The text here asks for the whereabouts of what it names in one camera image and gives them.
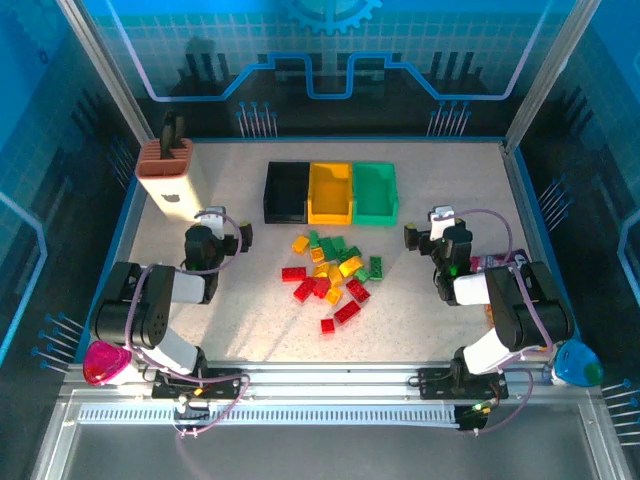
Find blue dome button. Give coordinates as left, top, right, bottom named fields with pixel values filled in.
left=549, top=339, right=605, bottom=387

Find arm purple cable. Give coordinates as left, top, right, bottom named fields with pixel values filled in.
left=123, top=212, right=251, bottom=439
left=452, top=207, right=556, bottom=436

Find black plastic bin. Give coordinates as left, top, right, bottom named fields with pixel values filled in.
left=262, top=160, right=312, bottom=225

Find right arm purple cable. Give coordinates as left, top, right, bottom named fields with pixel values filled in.
left=452, top=207, right=556, bottom=436

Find black controller board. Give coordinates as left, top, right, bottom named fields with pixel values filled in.
left=454, top=399, right=501, bottom=432

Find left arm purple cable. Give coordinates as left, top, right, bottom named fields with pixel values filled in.
left=123, top=212, right=251, bottom=439

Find aluminium frame post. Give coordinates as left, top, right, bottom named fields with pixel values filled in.
left=502, top=0, right=605, bottom=154
left=55, top=0, right=154, bottom=144

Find aluminium mounting rail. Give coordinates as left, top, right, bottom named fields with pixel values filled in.
left=59, top=360, right=601, bottom=406

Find purple candy bag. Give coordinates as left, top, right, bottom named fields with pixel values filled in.
left=469, top=248, right=532, bottom=275

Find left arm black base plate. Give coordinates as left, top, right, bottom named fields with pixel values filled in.
left=151, top=367, right=246, bottom=401

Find white slotted cable duct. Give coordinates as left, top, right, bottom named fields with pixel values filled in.
left=77, top=403, right=461, bottom=426

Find black scissors handles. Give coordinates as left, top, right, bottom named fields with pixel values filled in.
left=160, top=110, right=185, bottom=160

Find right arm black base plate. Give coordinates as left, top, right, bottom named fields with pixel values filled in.
left=417, top=367, right=510, bottom=401

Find yellow plastic bin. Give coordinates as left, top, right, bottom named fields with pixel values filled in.
left=306, top=161, right=356, bottom=226

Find beige knife block brown top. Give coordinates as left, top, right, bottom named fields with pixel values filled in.
left=134, top=138, right=211, bottom=223

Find pink dome button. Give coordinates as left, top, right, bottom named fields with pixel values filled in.
left=82, top=339, right=135, bottom=387

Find green plastic bin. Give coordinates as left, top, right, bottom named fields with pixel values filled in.
left=351, top=161, right=401, bottom=227

